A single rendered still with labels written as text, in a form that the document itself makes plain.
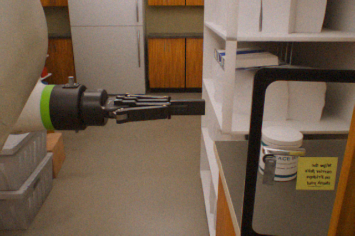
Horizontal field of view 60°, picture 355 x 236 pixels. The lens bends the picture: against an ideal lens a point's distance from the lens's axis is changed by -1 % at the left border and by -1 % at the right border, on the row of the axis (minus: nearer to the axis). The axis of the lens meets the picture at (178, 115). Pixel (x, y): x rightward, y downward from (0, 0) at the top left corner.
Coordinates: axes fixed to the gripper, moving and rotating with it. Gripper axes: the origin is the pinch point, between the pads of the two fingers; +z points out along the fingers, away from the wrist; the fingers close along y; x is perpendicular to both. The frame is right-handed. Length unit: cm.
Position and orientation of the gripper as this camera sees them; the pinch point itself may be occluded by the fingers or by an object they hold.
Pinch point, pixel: (187, 107)
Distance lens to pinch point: 63.3
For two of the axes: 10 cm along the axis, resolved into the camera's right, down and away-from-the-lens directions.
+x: 0.0, 9.4, 3.3
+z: 10.0, 0.0, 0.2
